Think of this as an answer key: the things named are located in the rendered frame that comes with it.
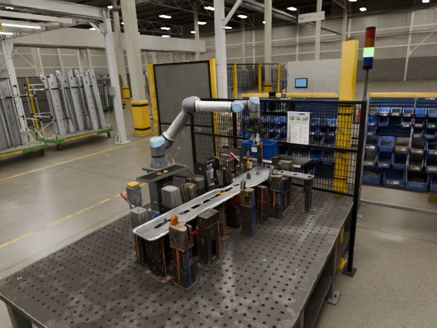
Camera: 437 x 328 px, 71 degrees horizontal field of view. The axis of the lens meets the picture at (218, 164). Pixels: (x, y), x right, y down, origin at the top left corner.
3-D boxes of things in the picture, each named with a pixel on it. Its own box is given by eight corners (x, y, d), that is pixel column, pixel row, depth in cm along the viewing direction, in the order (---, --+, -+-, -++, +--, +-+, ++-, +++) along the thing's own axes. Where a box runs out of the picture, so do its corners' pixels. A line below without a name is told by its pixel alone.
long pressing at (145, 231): (155, 244, 157) (155, 241, 156) (129, 232, 170) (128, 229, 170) (281, 171, 259) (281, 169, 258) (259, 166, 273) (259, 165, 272)
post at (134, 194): (140, 250, 204) (131, 189, 191) (132, 247, 209) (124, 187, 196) (149, 245, 210) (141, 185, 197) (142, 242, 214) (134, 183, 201)
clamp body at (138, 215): (144, 269, 184) (137, 215, 174) (133, 263, 191) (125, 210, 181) (157, 261, 191) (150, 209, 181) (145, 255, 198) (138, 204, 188)
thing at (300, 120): (309, 146, 274) (310, 110, 265) (286, 143, 288) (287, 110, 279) (310, 145, 275) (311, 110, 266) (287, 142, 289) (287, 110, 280)
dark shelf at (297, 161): (302, 168, 259) (302, 164, 259) (219, 155, 314) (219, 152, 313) (312, 162, 276) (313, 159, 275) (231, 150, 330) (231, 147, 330)
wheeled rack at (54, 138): (58, 151, 814) (44, 82, 764) (36, 148, 864) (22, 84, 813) (114, 136, 971) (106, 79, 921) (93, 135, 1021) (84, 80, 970)
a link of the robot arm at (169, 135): (151, 145, 255) (188, 94, 235) (158, 141, 269) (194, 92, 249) (162, 155, 255) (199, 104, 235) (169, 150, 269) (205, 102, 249)
